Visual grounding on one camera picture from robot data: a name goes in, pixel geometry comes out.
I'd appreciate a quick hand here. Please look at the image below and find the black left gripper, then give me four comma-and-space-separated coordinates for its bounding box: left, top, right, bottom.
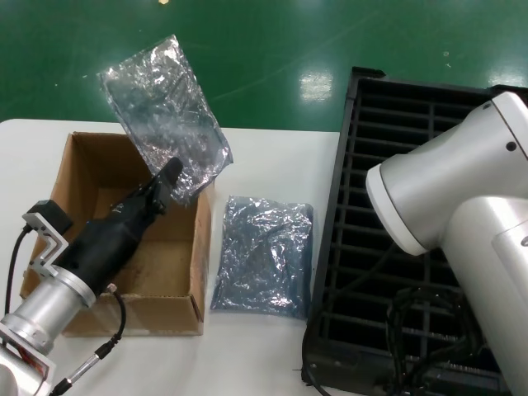
55, 158, 185, 299

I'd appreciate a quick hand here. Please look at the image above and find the crinkled antistatic bag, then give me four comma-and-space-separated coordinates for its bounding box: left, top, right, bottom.
210, 195, 315, 321
97, 35, 235, 207

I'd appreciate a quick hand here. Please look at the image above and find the brown cardboard box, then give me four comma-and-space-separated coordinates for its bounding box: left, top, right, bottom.
19, 131, 215, 337

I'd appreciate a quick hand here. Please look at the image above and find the black slotted plastic container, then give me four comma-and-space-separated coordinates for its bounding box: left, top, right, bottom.
300, 65, 528, 396

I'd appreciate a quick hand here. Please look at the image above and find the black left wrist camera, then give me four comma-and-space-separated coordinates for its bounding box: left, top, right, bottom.
31, 199, 74, 235

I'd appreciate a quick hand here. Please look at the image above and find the aluminium left camera bracket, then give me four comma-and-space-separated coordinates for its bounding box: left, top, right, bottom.
21, 210, 70, 278

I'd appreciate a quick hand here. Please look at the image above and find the black left wrist camera cable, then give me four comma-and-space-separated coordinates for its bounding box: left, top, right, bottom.
3, 224, 32, 317

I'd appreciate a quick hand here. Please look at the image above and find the left gripper cable with connector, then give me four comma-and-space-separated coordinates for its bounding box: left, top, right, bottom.
49, 284, 127, 396

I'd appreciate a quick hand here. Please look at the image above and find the gripper cable with connector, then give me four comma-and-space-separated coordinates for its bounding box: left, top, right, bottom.
49, 284, 127, 396
387, 288, 488, 396

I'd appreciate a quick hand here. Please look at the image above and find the right gripper cable with connector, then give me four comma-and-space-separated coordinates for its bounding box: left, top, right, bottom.
387, 288, 488, 396

